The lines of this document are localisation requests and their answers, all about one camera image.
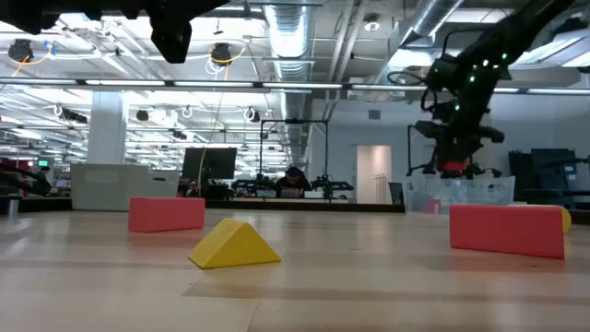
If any black monitor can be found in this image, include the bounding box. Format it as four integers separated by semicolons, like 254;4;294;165
181;147;238;182

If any dark equipment shelving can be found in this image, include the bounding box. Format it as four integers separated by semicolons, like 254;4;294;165
509;147;590;211

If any black aluminium frame rail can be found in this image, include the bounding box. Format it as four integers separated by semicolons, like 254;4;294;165
205;198;407;214
0;194;73;216

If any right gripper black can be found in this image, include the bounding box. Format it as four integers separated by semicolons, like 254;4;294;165
414;99;506;179

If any long ceiling light strip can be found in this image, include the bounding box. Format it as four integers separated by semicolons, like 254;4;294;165
0;77;590;96

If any yellow rounded block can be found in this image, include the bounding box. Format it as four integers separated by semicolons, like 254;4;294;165
506;204;572;234

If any black ceiling cable reel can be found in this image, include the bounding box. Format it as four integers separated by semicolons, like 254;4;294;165
7;39;34;64
210;41;233;65

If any black office chair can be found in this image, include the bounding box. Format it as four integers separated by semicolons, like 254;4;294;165
388;182;406;207

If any silver ventilation duct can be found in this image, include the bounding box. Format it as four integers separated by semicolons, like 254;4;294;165
263;0;315;167

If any person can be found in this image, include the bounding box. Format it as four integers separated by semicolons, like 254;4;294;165
34;165;53;195
275;165;313;199

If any orange arch block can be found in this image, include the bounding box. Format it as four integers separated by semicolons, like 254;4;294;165
449;204;566;260

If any orange rectangular block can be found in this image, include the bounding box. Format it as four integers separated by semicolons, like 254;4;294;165
128;196;207;233

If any grey plastic bin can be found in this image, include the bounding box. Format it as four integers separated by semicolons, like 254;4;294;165
70;162;182;212

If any clear plastic bin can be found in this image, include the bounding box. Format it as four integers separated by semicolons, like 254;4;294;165
405;174;516;214

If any white square column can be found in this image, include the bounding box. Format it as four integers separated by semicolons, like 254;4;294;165
87;89;129;166

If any yellow triangular block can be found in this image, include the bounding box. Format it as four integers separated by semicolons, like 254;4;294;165
187;217;282;270

